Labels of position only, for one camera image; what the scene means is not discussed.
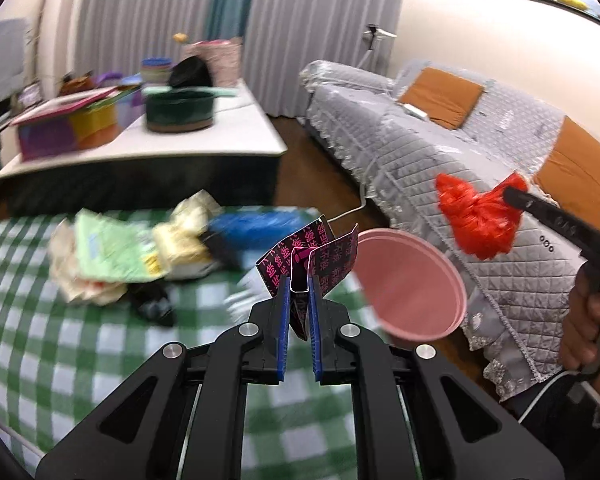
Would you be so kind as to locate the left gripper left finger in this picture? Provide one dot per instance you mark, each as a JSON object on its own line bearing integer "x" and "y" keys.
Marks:
{"x": 267, "y": 360}

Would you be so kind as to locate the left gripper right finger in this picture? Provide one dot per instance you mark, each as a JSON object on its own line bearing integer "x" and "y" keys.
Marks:
{"x": 332, "y": 364}

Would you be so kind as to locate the black pink patterned wrapper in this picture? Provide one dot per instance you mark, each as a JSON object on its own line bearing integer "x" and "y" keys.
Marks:
{"x": 313, "y": 253}

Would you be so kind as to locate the blue plastic bag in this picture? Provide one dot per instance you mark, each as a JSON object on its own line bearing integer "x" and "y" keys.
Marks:
{"x": 238, "y": 238}

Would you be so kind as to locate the yellow tissue pack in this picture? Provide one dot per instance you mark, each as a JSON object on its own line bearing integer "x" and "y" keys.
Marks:
{"x": 184, "y": 256}

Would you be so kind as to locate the red plastic bag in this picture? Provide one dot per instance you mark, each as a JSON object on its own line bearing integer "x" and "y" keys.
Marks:
{"x": 482, "y": 223}

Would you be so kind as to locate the green white paper package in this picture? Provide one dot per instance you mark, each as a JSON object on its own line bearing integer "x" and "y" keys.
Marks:
{"x": 110, "y": 250}

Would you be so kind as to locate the cream paper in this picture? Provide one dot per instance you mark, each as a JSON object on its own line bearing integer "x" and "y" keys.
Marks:
{"x": 194, "y": 214}

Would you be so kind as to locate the pink plastic trash bin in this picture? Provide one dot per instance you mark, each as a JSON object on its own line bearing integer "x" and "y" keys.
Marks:
{"x": 416, "y": 293}

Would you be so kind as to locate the person's right hand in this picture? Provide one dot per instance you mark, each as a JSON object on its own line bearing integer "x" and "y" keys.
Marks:
{"x": 581, "y": 327}

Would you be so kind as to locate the orange cushion near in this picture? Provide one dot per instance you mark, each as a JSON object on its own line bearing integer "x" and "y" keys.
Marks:
{"x": 571, "y": 173}

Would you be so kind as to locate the orange cushion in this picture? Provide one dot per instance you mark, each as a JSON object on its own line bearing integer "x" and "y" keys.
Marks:
{"x": 446, "y": 99}
{"x": 571, "y": 173}

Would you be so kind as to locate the black crumpled bag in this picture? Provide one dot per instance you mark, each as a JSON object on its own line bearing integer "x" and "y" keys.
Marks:
{"x": 151, "y": 303}

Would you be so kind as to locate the white coffee table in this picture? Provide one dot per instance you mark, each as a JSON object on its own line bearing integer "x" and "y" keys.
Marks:
{"x": 236, "y": 161}

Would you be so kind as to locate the grey quilted sofa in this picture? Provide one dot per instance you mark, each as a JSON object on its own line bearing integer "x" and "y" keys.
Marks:
{"x": 516, "y": 301}

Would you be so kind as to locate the orange cushion far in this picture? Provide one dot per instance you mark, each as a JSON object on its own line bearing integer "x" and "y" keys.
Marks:
{"x": 446, "y": 99}

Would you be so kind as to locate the dark green round bowl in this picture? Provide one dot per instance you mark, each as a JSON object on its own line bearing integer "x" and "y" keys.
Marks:
{"x": 179, "y": 113}

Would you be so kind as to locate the green white checkered tablecloth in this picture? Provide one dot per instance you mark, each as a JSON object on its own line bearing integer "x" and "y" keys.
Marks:
{"x": 59, "y": 360}

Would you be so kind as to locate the black cap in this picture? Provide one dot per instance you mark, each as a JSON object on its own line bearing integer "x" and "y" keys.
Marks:
{"x": 192, "y": 72}

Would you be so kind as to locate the pink patterned basket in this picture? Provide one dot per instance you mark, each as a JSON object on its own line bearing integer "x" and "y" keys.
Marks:
{"x": 222, "y": 56}

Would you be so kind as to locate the colourful storage box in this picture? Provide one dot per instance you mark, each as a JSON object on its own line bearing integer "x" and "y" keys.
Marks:
{"x": 68, "y": 124}

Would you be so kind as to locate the stack of coloured bowls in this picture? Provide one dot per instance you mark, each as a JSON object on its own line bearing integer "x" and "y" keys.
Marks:
{"x": 155, "y": 70}

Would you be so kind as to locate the phone holder stand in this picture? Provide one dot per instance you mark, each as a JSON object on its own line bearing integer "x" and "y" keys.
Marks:
{"x": 373, "y": 36}

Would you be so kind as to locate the grey curtain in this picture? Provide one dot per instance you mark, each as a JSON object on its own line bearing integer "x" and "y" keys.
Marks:
{"x": 279, "y": 38}

